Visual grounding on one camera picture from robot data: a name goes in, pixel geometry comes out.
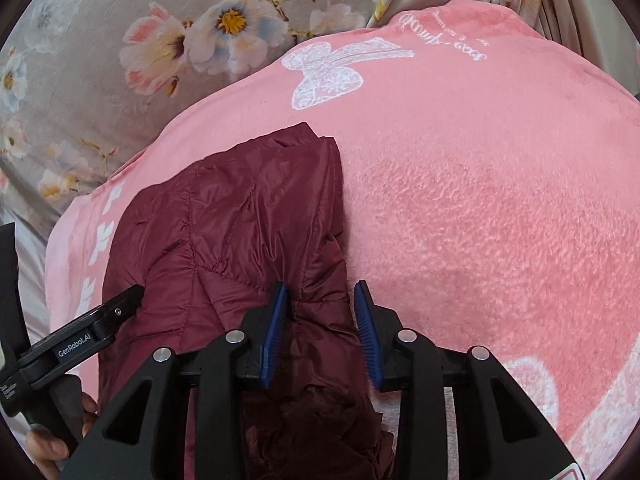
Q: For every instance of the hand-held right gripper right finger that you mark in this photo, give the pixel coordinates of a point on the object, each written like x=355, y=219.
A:
x=367, y=332

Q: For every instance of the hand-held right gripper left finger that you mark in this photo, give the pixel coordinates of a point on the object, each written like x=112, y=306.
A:
x=275, y=332

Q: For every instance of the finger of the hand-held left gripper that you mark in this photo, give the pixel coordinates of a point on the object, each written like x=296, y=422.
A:
x=125, y=305

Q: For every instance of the maroon puffer jacket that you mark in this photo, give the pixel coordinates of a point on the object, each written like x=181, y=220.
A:
x=240, y=220

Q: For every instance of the person's left hand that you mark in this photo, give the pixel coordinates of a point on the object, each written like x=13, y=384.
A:
x=47, y=452

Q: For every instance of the pink fleece blanket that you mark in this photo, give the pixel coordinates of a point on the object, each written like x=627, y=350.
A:
x=475, y=185

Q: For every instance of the grey floral bedsheet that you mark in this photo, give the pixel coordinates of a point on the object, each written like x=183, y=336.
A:
x=150, y=35

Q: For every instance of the plain grey cloth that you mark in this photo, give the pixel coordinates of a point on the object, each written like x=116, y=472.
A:
x=585, y=5

